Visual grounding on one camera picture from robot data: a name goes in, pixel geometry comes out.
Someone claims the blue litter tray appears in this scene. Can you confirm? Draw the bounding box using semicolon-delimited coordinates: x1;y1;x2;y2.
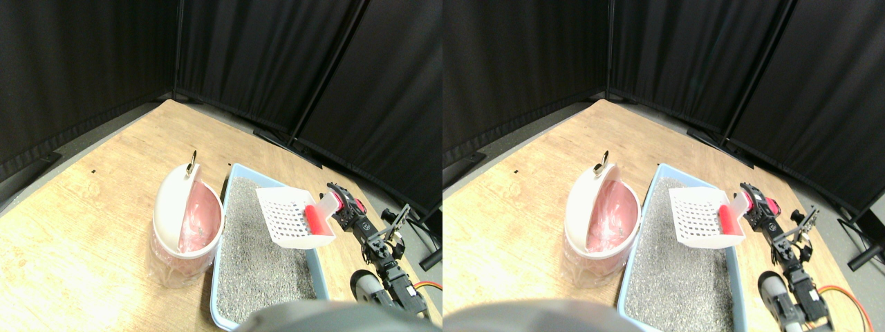
617;163;749;332
209;163;331;331

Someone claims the red lump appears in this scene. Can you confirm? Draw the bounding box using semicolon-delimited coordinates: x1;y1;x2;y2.
306;204;331;238
718;204;740;237

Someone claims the black curtain stand foot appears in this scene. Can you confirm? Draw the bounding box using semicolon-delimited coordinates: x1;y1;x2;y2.
418;248;443;272
28;152;64;174
686;128;754;169
848;241;885;272
253;128;323;169
456;152;489;174

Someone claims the black curtain stand pole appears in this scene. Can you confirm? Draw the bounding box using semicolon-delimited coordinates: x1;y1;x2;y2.
288;0;367;145
720;0;796;145
172;0;183;99

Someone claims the white bin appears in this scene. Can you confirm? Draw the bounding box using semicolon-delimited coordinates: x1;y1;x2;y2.
562;151;642;288
149;151;225;288

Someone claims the white scoop with red handle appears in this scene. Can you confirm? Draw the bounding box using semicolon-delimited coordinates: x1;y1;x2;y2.
255;185;368;250
669;185;783;250

